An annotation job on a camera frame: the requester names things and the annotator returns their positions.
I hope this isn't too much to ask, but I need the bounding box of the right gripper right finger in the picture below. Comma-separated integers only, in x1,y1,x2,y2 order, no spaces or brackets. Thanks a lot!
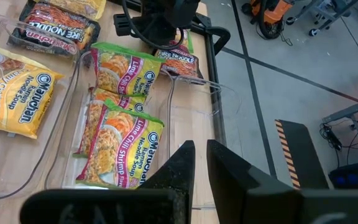
206,139,358,224

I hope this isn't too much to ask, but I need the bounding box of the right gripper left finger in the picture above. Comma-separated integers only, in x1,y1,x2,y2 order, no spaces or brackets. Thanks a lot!
20,140,196,224

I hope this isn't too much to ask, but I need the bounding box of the black Maruchan fire noodle pack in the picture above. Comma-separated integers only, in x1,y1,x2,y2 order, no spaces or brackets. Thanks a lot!
154,49,204,79
7,1,101,58

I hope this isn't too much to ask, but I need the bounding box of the black orange-striped floor mat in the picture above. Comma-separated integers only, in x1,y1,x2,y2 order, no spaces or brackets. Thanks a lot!
274,119,329,190

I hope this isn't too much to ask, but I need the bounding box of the black computer tower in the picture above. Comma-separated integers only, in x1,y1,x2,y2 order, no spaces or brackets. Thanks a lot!
328,159,358,190

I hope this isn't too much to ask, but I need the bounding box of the black power strip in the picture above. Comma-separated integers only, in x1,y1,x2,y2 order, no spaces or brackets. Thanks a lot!
318,123,358,162

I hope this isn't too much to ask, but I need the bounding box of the orange shop vacuum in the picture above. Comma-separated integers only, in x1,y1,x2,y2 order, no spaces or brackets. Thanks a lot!
241,0,295,40

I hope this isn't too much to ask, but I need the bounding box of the grey workbench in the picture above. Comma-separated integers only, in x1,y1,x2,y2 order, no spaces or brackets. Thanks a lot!
321,95,358,162

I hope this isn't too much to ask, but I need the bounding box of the grey rolling cart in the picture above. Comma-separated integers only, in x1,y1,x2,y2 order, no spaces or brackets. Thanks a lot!
286,0,358,38

